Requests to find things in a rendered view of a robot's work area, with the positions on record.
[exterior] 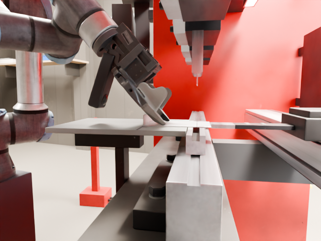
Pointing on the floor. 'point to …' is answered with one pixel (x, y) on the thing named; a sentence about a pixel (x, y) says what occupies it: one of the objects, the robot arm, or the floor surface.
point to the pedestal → (103, 192)
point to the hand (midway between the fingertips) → (160, 120)
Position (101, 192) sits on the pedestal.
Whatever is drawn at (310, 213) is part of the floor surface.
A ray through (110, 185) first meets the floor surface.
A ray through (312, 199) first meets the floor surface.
